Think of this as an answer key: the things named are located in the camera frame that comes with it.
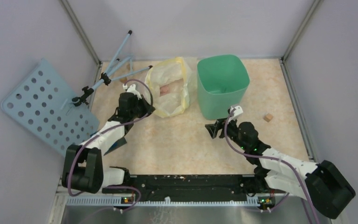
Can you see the blue block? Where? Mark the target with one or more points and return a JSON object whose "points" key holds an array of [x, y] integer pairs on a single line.
{"points": [[119, 143]]}

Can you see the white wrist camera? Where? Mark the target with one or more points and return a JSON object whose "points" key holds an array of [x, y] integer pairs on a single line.
{"points": [[234, 112], [132, 89]]}

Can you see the light blue tripod stand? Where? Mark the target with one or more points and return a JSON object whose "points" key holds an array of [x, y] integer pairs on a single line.
{"points": [[105, 77]]}

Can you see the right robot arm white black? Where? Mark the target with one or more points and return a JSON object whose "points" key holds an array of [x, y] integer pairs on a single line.
{"points": [[321, 184]]}

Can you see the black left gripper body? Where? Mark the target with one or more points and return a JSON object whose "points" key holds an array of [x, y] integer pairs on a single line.
{"points": [[140, 107]]}

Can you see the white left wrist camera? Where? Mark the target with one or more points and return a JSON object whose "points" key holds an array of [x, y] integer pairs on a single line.
{"points": [[132, 89]]}

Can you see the green plastic trash bin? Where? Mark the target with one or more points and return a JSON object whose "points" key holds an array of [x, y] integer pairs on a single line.
{"points": [[221, 82]]}

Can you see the white toothed cable rail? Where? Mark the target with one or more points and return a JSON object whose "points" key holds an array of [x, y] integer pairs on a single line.
{"points": [[118, 201]]}

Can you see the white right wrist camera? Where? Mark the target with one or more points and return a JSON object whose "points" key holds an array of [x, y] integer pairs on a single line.
{"points": [[234, 112]]}

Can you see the small wooden cube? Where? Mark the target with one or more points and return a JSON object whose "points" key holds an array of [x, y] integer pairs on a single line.
{"points": [[268, 117]]}

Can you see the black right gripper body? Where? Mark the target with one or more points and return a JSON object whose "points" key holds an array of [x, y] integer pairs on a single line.
{"points": [[232, 131]]}

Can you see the light blue perforated board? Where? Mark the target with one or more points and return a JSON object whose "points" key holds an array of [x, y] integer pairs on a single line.
{"points": [[42, 103]]}

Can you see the pink translucent trash bag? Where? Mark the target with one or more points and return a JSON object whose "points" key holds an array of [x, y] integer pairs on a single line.
{"points": [[165, 89]]}

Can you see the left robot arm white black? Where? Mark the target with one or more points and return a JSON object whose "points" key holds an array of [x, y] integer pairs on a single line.
{"points": [[83, 165]]}

